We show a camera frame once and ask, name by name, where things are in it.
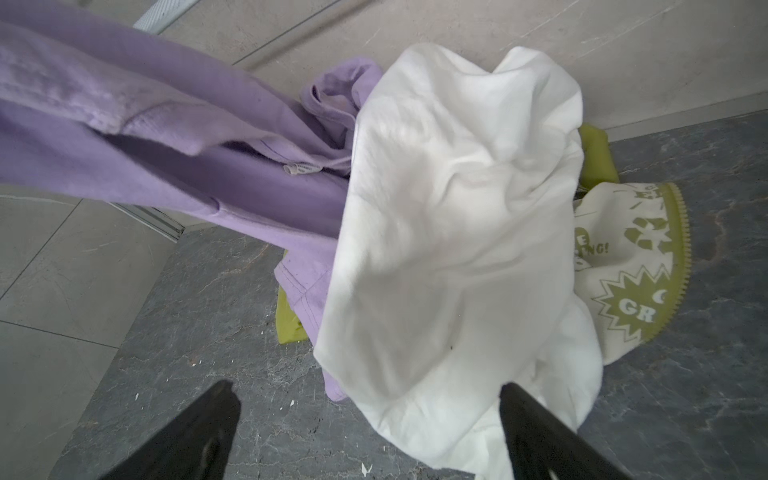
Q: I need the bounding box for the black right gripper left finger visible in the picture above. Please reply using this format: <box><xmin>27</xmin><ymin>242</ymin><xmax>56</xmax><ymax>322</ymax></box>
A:
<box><xmin>102</xmin><ymin>380</ymin><xmax>241</xmax><ymax>480</ymax></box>

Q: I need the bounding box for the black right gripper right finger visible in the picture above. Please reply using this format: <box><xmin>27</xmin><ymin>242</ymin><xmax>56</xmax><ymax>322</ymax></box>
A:
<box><xmin>499</xmin><ymin>383</ymin><xmax>630</xmax><ymax>480</ymax></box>

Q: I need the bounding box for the purple cloth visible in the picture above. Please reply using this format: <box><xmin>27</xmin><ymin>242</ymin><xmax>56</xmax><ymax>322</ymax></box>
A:
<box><xmin>0</xmin><ymin>0</ymin><xmax>385</xmax><ymax>402</ymax></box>

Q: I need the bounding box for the white cloth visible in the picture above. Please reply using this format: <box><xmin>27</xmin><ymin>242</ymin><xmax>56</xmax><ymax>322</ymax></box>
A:
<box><xmin>314</xmin><ymin>44</ymin><xmax>603</xmax><ymax>479</ymax></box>

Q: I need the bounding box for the cream green printed cloth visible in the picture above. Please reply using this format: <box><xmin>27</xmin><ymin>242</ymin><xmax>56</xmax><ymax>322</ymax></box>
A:
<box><xmin>574</xmin><ymin>183</ymin><xmax>691</xmax><ymax>365</ymax></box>

